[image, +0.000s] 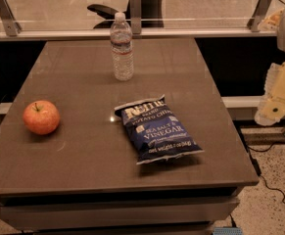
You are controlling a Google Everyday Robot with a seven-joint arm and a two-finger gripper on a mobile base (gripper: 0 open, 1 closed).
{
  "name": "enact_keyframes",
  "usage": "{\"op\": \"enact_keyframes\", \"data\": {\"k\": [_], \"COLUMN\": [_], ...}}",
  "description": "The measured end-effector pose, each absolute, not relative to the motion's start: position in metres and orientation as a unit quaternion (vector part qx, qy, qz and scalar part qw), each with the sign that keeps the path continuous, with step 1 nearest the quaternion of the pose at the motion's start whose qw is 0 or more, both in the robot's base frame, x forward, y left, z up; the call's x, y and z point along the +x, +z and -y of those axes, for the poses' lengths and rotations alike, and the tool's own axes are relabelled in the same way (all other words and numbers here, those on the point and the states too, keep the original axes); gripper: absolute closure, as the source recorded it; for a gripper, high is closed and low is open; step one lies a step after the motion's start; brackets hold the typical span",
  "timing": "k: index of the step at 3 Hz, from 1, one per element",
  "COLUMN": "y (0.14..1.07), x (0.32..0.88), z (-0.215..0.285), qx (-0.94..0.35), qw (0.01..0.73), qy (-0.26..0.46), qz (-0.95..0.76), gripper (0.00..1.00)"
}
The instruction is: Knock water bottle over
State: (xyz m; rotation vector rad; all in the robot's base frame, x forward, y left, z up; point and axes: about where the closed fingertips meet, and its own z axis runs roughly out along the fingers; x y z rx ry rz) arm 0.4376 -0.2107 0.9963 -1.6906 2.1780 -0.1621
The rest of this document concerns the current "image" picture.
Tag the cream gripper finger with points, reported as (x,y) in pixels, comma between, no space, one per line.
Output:
(271,109)
(271,79)

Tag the clear plastic water bottle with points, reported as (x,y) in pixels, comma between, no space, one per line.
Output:
(122,48)

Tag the blue kettle chips bag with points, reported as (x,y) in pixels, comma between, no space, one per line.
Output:
(155,131)

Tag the red yellow apple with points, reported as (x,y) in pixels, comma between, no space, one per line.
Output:
(41,117)

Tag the glass barrier panel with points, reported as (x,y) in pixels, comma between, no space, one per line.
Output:
(77,15)

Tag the grey table drawer unit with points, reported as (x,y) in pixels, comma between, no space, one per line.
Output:
(171,216)

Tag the right metal glass bracket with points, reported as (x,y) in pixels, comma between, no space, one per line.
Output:
(258,15)

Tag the metal glass bracket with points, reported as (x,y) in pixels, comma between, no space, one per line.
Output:
(10,24)
(258,15)
(135,16)

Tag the middle metal glass bracket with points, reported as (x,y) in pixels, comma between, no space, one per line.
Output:
(135,16)

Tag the left metal glass bracket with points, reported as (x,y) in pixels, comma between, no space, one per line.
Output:
(10,24)

